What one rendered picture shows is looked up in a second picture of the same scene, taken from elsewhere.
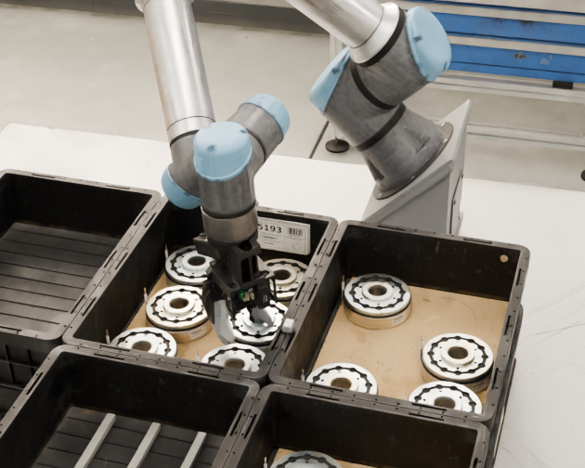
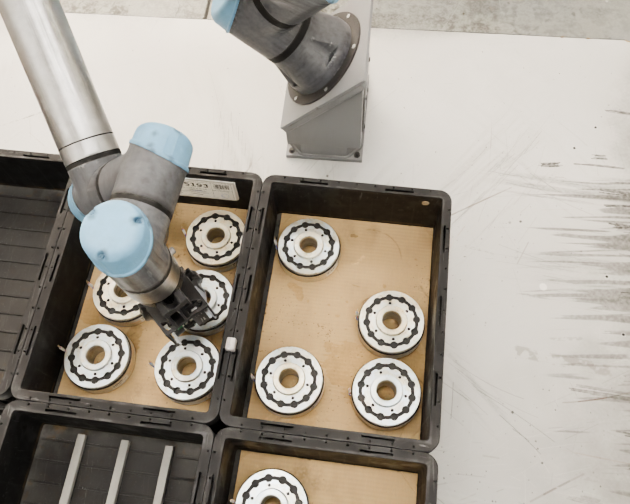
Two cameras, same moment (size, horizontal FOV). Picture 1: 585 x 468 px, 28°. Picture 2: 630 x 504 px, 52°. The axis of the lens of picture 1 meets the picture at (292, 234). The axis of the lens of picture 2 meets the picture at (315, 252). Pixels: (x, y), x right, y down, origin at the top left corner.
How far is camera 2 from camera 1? 0.98 m
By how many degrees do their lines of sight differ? 31
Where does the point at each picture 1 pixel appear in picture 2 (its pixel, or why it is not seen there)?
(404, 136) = (313, 48)
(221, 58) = not seen: outside the picture
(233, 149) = (128, 252)
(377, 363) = (317, 326)
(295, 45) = not seen: outside the picture
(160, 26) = (14, 20)
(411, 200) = (327, 110)
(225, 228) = (144, 298)
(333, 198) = (251, 69)
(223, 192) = (130, 281)
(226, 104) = not seen: outside the picture
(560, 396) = (472, 288)
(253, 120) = (148, 177)
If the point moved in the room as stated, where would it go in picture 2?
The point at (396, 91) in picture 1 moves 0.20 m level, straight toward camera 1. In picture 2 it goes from (302, 15) to (310, 119)
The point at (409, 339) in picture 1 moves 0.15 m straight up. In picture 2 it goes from (343, 290) to (343, 252)
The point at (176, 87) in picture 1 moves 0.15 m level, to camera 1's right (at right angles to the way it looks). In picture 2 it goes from (54, 104) to (171, 84)
